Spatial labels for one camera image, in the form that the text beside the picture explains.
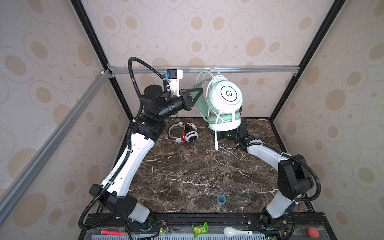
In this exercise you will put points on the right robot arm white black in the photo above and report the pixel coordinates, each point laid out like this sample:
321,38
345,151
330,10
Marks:
297,182

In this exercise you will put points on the horizontal aluminium rail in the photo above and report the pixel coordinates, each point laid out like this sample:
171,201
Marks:
221,69

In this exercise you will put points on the red ball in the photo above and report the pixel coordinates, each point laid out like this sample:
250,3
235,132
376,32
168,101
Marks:
313,232

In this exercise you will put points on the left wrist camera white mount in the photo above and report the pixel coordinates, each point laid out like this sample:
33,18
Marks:
172,80

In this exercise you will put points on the white ceramic spoon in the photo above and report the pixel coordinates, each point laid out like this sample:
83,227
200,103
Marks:
232,232

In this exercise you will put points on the blue tape roll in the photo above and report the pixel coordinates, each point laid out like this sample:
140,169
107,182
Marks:
221,200

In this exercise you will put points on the pink marker pen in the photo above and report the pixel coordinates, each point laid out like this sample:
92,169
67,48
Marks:
115,233

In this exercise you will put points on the white black headphones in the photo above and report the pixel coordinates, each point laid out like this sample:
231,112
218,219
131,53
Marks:
189,132

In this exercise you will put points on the left diagonal aluminium rail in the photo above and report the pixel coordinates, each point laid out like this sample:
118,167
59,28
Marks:
24,180

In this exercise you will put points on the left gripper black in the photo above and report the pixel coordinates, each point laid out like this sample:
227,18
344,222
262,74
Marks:
187,102

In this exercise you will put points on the green snack packet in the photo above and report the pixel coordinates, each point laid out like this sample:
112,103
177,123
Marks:
200,230

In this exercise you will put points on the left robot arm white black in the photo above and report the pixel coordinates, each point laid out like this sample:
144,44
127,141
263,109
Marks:
156,104

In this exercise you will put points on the green headphones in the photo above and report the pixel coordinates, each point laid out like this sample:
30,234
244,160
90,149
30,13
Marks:
219,103

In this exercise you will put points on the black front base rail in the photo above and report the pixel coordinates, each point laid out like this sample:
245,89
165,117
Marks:
178,226

